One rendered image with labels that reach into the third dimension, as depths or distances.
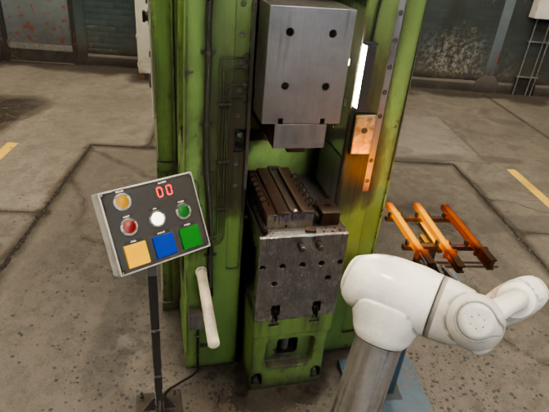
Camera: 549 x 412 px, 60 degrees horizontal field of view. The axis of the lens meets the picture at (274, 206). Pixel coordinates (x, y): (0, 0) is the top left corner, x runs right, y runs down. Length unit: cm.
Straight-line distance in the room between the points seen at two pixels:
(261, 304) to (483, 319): 130
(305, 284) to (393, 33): 107
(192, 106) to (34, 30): 660
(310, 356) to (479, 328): 158
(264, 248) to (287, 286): 24
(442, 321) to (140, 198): 106
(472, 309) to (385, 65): 124
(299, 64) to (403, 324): 101
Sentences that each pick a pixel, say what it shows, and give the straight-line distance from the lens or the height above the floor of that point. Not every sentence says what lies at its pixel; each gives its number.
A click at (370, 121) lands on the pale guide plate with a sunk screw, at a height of 133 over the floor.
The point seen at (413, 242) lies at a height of 99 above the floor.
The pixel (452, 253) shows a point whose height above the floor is 100.
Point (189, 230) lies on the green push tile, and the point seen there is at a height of 103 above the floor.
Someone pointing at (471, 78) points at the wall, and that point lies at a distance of 862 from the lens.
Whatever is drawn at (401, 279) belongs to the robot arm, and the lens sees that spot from 98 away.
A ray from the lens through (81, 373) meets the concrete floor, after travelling 267.
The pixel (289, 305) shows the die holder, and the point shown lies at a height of 55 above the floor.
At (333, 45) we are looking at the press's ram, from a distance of 172.
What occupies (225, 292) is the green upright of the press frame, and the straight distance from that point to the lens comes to 228.
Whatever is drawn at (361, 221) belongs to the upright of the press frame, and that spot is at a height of 84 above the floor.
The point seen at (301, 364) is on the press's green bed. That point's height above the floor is 15.
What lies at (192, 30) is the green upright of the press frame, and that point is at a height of 165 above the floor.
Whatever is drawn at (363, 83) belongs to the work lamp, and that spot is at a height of 149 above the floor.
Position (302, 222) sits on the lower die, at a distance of 196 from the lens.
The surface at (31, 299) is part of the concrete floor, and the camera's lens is 316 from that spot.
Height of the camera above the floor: 195
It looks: 29 degrees down
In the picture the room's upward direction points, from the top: 5 degrees clockwise
